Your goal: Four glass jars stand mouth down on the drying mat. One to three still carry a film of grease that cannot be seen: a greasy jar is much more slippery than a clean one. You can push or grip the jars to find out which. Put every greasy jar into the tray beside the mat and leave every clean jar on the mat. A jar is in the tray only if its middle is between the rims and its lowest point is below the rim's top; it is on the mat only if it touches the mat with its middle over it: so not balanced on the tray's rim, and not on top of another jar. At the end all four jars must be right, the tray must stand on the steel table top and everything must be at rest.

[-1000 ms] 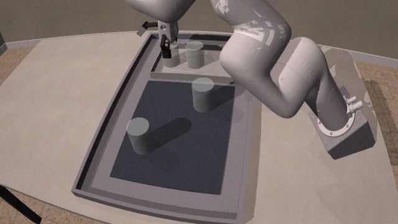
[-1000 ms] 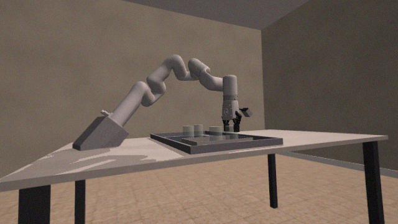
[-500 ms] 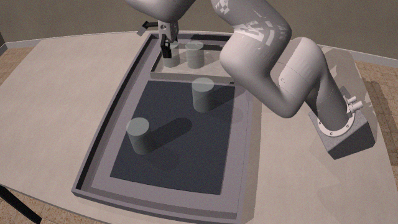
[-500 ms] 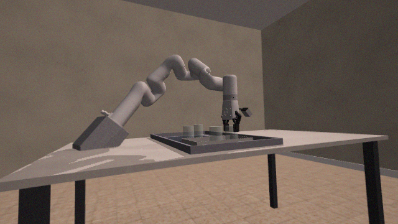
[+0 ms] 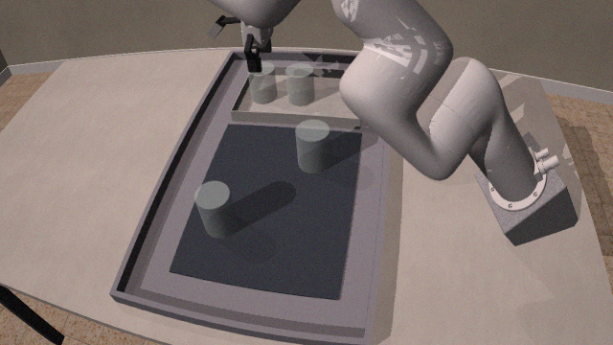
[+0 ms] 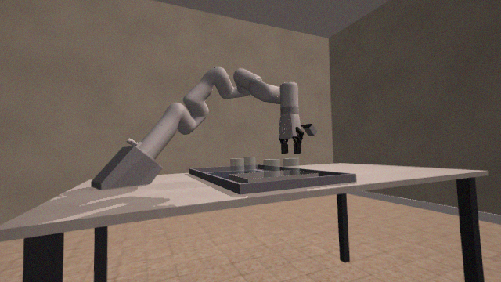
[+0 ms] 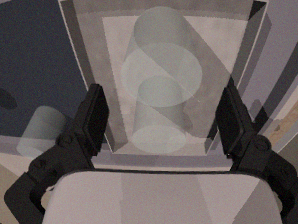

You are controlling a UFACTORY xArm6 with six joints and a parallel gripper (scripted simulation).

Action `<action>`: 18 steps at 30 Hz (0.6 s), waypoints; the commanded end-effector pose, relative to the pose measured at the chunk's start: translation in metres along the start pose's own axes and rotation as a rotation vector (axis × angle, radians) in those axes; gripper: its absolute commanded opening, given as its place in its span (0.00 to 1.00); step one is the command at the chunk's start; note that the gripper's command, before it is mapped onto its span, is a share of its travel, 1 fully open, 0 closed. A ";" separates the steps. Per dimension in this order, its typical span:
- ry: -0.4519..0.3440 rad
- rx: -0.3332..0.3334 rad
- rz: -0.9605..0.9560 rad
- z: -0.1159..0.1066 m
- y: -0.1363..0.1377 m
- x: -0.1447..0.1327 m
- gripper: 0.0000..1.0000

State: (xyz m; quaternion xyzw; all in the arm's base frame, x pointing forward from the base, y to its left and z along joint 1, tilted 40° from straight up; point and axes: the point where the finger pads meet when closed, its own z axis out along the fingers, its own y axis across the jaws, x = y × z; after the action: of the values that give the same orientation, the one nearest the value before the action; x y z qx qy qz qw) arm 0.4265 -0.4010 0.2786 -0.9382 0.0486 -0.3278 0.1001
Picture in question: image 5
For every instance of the clear glass jar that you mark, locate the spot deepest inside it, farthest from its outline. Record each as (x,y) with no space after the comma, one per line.
(300,84)
(263,85)
(313,149)
(216,208)

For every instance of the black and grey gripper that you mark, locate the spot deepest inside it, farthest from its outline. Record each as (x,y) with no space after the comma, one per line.
(263,42)

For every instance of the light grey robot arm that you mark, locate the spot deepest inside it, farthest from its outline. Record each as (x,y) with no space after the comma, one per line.
(390,87)

